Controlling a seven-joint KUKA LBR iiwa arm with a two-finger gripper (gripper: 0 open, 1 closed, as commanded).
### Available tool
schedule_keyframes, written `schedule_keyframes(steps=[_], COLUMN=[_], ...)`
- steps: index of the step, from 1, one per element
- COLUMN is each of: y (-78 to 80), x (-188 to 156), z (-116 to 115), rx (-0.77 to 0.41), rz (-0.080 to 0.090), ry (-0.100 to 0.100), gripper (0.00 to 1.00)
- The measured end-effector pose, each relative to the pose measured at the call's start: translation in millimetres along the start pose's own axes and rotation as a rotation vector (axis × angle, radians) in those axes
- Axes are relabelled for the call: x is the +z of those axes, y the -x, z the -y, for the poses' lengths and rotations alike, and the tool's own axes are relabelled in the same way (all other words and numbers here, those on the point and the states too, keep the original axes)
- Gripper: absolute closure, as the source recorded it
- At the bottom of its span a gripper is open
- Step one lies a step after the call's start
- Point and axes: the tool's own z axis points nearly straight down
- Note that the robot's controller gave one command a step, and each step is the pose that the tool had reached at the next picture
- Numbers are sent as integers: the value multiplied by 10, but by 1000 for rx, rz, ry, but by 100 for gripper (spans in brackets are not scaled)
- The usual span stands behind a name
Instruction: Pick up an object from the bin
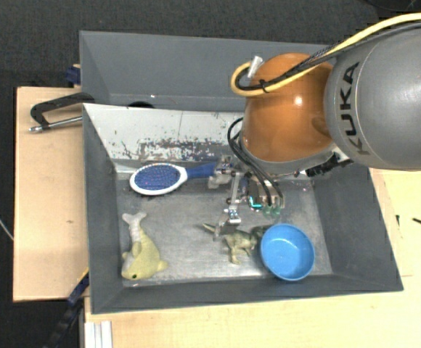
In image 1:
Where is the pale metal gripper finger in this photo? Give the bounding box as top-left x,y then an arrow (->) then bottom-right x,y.
213,207 -> 242,241
208,154 -> 235,191

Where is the green toy dinosaur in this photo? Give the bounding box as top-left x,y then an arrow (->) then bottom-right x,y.
202,223 -> 270,266

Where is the grey metal bin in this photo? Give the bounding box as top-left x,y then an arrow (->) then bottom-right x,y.
78,30 -> 404,315

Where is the blue and white hairbrush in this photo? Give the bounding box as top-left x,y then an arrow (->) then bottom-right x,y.
129,161 -> 219,196

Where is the blue bowl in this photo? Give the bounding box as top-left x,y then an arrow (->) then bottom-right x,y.
259,223 -> 316,282

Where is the yellow and white toy whale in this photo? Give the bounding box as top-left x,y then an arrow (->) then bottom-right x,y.
120,211 -> 169,281

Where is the pale wood flat board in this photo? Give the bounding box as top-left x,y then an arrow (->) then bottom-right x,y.
12,86 -> 90,303

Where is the black cylinder on white bracket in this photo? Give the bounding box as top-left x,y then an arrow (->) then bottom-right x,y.
294,153 -> 353,178

